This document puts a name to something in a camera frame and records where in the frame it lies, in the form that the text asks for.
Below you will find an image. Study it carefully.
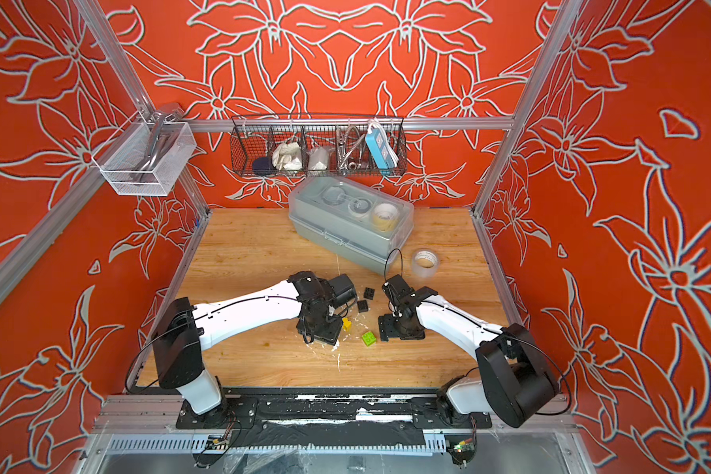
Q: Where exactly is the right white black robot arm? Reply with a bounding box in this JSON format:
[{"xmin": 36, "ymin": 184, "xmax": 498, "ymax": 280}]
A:
[{"xmin": 379, "ymin": 275, "xmax": 560, "ymax": 428}]

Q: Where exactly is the blue box in basket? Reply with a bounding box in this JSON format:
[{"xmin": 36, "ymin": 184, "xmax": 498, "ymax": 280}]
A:
[{"xmin": 365, "ymin": 128, "xmax": 396, "ymax": 173}]

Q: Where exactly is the grey plastic toolbox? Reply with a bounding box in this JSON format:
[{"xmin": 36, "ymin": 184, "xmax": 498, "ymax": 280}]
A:
[{"xmin": 288, "ymin": 176, "xmax": 415, "ymax": 274}]

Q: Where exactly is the black wire basket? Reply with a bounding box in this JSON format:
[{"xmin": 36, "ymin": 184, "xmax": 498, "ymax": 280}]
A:
[{"xmin": 229, "ymin": 114, "xmax": 407, "ymax": 178}]

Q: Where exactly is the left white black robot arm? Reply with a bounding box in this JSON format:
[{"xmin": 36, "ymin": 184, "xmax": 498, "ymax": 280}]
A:
[{"xmin": 150, "ymin": 271, "xmax": 357, "ymax": 416}]

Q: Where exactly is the lime lego brick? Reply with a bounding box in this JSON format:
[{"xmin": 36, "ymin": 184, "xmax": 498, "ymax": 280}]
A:
[{"xmin": 361, "ymin": 331, "xmax": 377, "ymax": 347}]

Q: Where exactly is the white crumpled item in basket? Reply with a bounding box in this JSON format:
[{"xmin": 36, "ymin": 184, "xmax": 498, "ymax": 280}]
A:
[{"xmin": 272, "ymin": 142, "xmax": 303, "ymax": 172}]

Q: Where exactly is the clear plastic bin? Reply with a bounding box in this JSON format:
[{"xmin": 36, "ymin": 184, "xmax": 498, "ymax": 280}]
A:
[{"xmin": 93, "ymin": 118, "xmax": 197, "ymax": 197}]

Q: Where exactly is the clear tape roll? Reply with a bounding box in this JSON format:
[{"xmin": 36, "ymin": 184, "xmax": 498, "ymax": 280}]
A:
[{"xmin": 411, "ymin": 249, "xmax": 440, "ymax": 278}]

